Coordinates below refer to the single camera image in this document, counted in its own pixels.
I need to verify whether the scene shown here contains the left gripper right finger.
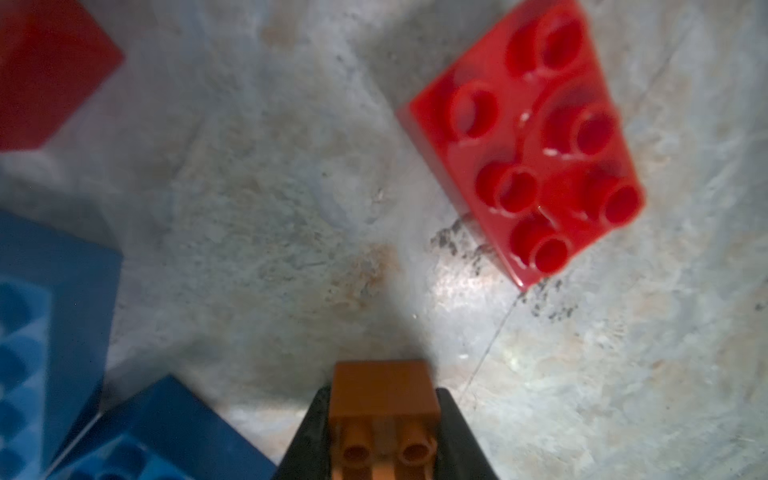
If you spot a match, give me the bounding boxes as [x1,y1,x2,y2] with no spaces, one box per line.
[434,388,499,480]

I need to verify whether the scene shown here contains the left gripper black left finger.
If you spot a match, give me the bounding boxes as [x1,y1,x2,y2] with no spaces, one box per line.
[272,386,332,480]

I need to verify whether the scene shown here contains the brown lego brick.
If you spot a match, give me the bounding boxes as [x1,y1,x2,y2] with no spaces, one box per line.
[328,360,441,480]

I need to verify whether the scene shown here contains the small red lego brick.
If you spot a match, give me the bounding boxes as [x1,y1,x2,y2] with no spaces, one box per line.
[1,0,124,152]

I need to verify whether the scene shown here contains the blue long brick left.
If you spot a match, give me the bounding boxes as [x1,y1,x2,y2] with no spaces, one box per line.
[49,376,277,479]

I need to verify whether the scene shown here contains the light blue brick left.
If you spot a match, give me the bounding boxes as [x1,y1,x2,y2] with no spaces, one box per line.
[1,212,122,479]

